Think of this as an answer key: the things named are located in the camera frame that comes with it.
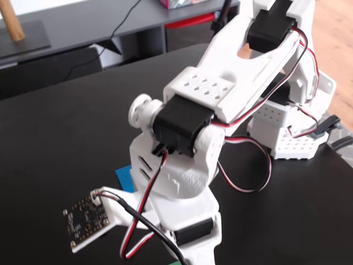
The black stand pole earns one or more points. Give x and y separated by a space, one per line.
222 15

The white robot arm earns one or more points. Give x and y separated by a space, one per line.
248 69

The wooden post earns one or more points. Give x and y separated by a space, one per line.
12 22

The grey shelf unit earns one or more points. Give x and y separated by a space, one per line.
82 19

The colourful patterned box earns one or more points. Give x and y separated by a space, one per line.
179 3

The blue cube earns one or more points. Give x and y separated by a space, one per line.
125 178

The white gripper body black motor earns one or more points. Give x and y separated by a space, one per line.
193 229

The red strip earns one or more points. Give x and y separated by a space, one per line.
190 20

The camera circuit board white mount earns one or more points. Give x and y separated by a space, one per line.
85 220

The green cube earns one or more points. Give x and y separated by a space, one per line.
177 263

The black cabinet box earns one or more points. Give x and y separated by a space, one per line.
49 71

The black grey table clamp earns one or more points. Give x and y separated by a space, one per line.
326 127

